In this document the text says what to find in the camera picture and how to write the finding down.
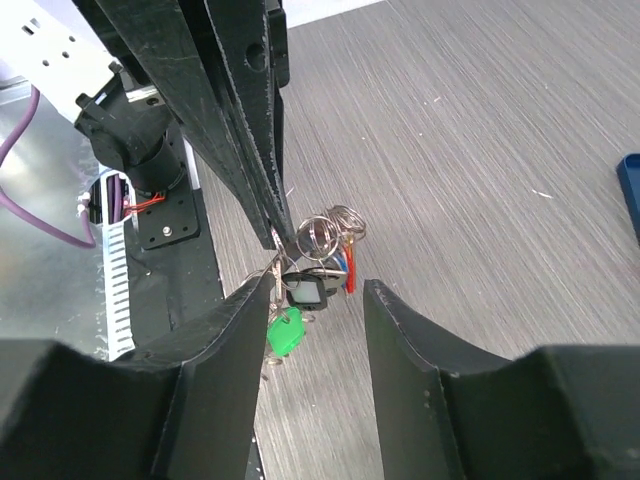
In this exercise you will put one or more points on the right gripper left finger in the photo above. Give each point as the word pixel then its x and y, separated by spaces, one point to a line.
pixel 65 415

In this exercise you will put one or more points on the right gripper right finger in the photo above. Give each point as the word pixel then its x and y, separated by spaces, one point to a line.
pixel 447 409

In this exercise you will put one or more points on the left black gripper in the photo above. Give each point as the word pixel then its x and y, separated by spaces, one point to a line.
pixel 215 69

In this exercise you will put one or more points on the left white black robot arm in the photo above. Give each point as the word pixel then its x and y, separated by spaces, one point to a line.
pixel 73 73

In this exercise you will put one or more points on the slotted white cable duct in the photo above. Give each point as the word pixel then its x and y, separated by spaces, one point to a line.
pixel 116 279

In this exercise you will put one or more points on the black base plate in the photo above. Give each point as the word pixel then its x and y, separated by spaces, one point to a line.
pixel 170 260

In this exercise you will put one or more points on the dark blue tray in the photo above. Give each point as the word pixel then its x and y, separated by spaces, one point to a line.
pixel 628 173

